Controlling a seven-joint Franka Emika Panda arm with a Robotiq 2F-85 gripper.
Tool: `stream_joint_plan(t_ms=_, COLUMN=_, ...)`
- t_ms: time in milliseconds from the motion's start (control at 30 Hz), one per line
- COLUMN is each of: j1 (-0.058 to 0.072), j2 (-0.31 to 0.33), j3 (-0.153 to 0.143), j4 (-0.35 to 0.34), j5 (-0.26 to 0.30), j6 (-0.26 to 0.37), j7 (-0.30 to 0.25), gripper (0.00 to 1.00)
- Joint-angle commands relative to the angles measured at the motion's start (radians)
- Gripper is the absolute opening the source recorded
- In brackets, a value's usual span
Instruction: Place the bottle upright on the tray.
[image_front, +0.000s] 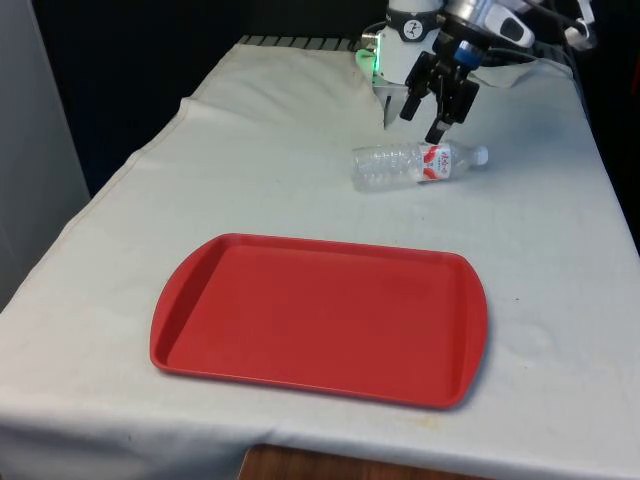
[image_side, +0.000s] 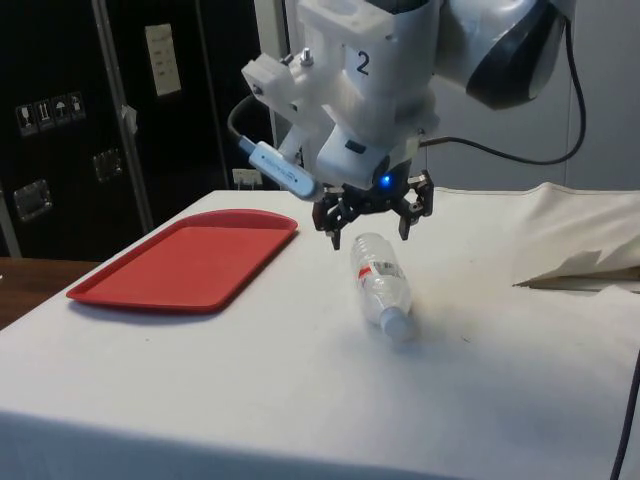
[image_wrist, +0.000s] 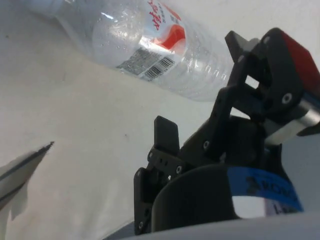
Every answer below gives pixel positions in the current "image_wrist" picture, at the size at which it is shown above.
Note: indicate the clear plastic bottle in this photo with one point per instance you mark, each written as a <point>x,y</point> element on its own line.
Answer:
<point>120,37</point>

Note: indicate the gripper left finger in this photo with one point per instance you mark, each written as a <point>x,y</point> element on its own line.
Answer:
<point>166,136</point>

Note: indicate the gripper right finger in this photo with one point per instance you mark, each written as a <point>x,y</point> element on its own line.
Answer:
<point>280,75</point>

